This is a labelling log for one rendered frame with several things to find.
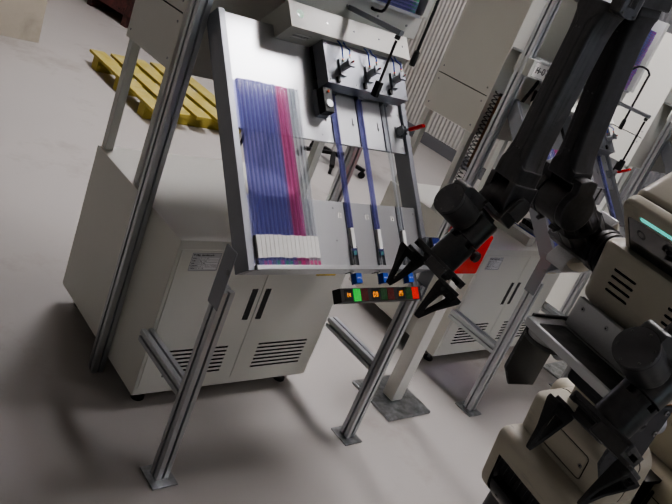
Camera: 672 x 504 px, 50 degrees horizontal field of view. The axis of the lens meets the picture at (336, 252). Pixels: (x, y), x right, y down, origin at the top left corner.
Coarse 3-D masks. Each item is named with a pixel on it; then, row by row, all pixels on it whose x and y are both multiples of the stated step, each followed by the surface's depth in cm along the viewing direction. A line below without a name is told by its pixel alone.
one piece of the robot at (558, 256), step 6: (606, 216) 140; (606, 222) 139; (612, 222) 139; (618, 222) 138; (558, 246) 141; (552, 252) 141; (558, 252) 140; (564, 252) 140; (546, 258) 142; (552, 258) 140; (558, 258) 139; (564, 258) 139; (570, 258) 138; (558, 264) 139; (564, 264) 138; (564, 270) 139; (570, 270) 139; (588, 270) 142
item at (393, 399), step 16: (480, 256) 259; (464, 272) 262; (432, 304) 270; (432, 320) 271; (416, 336) 276; (432, 336) 277; (416, 352) 276; (400, 368) 281; (416, 368) 283; (384, 384) 294; (400, 384) 282; (384, 400) 284; (400, 400) 288; (416, 400) 292; (384, 416) 275; (400, 416) 278
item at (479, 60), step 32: (480, 0) 305; (512, 0) 293; (544, 0) 290; (608, 0) 315; (480, 32) 304; (512, 32) 293; (448, 64) 317; (480, 64) 304; (512, 64) 299; (448, 96) 317; (480, 96) 304
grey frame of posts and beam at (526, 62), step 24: (552, 0) 275; (528, 48) 283; (528, 72) 282; (504, 96) 290; (624, 96) 333; (504, 120) 294; (480, 144) 299; (480, 168) 302; (528, 312) 285; (504, 336) 289; (480, 384) 297
